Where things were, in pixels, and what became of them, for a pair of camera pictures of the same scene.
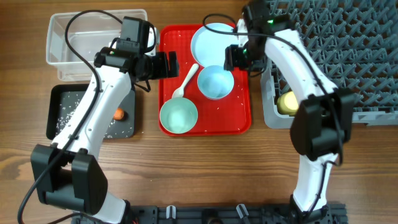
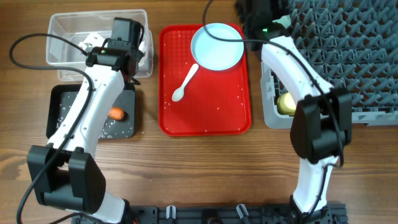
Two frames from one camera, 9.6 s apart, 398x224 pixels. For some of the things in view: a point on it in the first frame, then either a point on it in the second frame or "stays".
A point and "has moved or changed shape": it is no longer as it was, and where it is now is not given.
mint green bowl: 178,115 has moved or changed shape
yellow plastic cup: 287,103 stays
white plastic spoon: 179,92 stays
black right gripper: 229,57 → 249,9
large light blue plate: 209,48 stays
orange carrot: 118,114 stays
